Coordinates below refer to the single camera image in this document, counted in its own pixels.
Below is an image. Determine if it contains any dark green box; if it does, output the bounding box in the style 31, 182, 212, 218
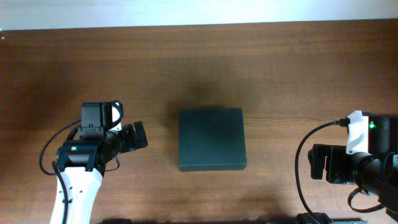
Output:
178, 108, 248, 172

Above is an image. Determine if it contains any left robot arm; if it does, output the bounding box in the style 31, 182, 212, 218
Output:
50, 101, 148, 223

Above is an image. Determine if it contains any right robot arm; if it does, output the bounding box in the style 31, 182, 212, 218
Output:
308, 112, 397, 220

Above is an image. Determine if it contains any right black cable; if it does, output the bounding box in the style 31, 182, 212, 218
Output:
294, 118, 386, 224

